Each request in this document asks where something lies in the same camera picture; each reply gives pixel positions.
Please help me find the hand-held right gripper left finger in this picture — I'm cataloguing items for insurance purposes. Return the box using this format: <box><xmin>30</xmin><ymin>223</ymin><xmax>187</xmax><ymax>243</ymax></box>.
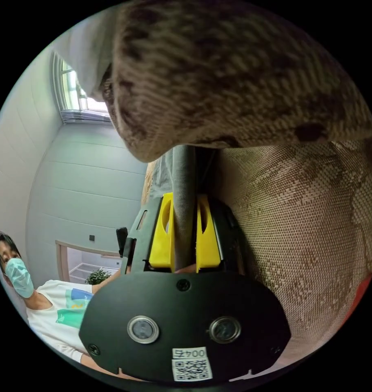
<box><xmin>148</xmin><ymin>192</ymin><xmax>176</xmax><ymax>271</ymax></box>

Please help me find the person's body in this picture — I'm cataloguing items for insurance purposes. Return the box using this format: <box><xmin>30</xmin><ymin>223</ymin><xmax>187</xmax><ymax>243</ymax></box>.
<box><xmin>0</xmin><ymin>231</ymin><xmax>94</xmax><ymax>363</ymax></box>

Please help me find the person's right forearm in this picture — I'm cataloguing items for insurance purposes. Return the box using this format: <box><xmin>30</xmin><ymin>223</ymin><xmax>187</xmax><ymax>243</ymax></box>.
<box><xmin>80</xmin><ymin>352</ymin><xmax>143</xmax><ymax>381</ymax></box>

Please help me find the window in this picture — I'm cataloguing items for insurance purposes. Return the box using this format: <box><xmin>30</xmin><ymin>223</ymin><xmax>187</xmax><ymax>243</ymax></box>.
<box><xmin>52</xmin><ymin>51</ymin><xmax>112</xmax><ymax>124</ymax></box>

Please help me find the person's left forearm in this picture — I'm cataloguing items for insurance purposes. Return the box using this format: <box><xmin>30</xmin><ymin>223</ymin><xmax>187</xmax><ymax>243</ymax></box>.
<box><xmin>91</xmin><ymin>270</ymin><xmax>123</xmax><ymax>294</ymax></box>

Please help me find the brown woven pillow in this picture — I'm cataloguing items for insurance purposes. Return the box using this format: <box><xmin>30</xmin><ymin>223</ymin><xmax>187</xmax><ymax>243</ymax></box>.
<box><xmin>101</xmin><ymin>0</ymin><xmax>372</xmax><ymax>163</ymax></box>

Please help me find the wooden door frame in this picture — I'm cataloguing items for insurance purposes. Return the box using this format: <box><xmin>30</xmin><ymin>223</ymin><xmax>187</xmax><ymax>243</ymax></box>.
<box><xmin>55</xmin><ymin>240</ymin><xmax>123</xmax><ymax>283</ymax></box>

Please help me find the green potted plant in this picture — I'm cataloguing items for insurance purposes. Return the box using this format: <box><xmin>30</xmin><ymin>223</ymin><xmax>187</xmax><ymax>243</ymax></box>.
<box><xmin>85</xmin><ymin>269</ymin><xmax>112</xmax><ymax>285</ymax></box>

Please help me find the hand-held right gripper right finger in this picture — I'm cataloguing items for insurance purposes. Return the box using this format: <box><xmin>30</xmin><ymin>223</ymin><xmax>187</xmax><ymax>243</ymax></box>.
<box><xmin>196</xmin><ymin>194</ymin><xmax>221</xmax><ymax>273</ymax></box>

